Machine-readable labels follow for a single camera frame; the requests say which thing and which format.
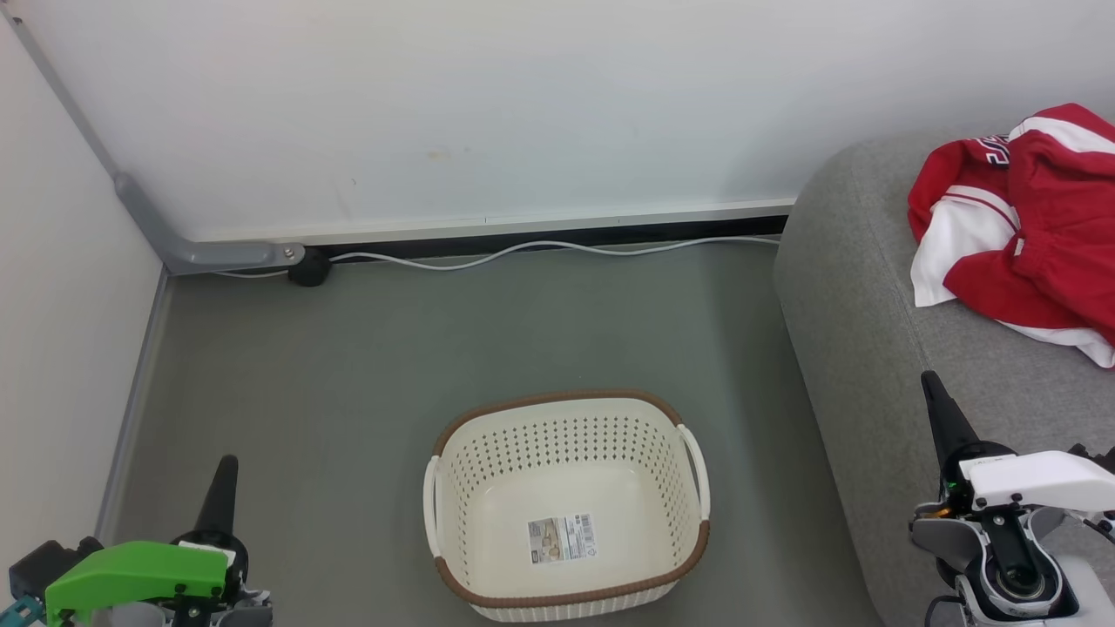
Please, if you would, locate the white wall baseboard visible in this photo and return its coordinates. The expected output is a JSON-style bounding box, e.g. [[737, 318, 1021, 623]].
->
[[196, 199, 795, 245]]

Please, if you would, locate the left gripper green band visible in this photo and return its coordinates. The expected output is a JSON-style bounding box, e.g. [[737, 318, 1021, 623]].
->
[[44, 455, 273, 627]]

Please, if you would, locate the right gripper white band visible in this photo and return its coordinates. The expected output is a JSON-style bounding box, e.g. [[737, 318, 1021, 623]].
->
[[921, 370, 1115, 519]]

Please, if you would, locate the grey cable conduit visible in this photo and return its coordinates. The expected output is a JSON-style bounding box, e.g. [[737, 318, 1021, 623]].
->
[[0, 4, 307, 277]]

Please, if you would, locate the white floor cable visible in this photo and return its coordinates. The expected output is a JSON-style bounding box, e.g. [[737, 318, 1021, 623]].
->
[[213, 235, 782, 280]]

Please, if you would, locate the red shorts white trim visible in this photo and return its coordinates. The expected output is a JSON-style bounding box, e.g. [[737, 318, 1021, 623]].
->
[[943, 103, 1115, 347]]

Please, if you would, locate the grey fabric sofa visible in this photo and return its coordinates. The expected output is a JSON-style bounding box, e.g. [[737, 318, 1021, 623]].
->
[[774, 131, 1115, 627]]

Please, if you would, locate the red white basketball jersey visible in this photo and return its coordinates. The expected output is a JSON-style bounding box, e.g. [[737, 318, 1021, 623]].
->
[[908, 133, 1115, 369]]

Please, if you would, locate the paper label sticker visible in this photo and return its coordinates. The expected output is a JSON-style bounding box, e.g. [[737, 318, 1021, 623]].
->
[[526, 512, 598, 565]]

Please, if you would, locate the cream laundry basket brown rim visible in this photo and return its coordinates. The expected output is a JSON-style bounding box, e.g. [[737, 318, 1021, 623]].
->
[[422, 388, 712, 623]]

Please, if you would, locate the black round floor plug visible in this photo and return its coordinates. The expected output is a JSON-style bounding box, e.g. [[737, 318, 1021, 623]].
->
[[287, 246, 333, 288]]

